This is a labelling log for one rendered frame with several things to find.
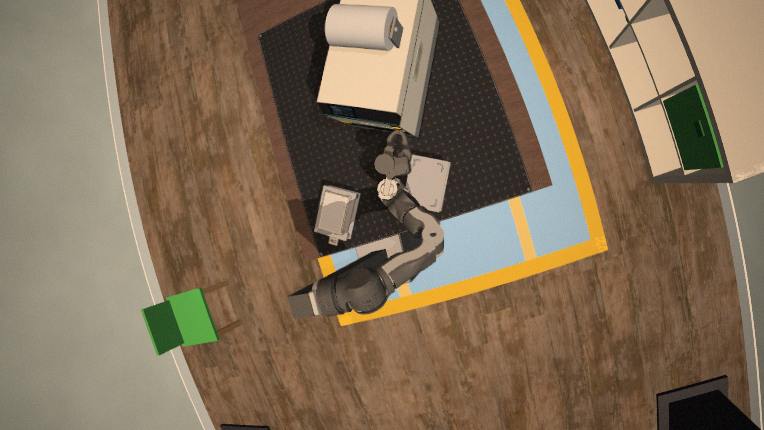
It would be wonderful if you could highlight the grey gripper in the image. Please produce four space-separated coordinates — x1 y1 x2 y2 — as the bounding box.
374 130 412 196

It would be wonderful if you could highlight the beige foil roll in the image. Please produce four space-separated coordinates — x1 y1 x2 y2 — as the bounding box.
325 4 398 51

